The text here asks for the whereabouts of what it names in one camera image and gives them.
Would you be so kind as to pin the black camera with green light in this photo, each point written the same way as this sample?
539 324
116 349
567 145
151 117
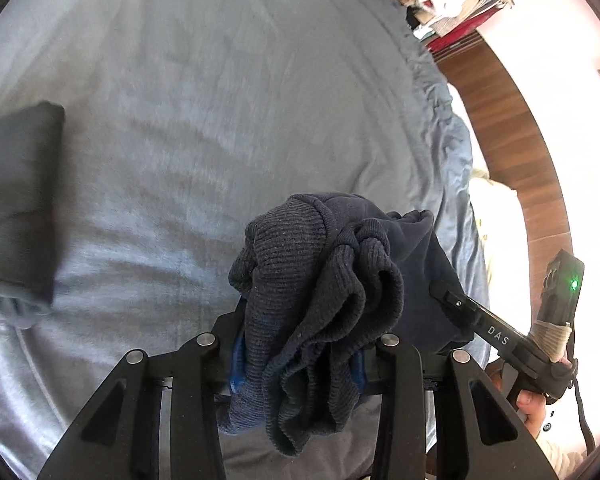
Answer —
553 327

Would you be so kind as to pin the grey bed blanket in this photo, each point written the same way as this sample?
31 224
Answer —
185 119

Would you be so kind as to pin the white pillow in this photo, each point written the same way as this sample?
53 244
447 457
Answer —
503 234

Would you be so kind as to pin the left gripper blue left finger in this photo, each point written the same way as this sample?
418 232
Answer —
228 368

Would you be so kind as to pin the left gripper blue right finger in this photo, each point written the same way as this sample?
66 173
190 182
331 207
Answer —
365 371

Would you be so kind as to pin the navy blue sweatpants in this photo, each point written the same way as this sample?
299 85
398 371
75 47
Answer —
323 276

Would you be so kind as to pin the person's right hand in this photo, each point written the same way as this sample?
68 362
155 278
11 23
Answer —
550 422

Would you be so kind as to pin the wooden headboard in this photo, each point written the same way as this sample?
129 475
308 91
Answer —
514 149

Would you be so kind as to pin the folded dark grey garment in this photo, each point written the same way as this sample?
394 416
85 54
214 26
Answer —
29 160

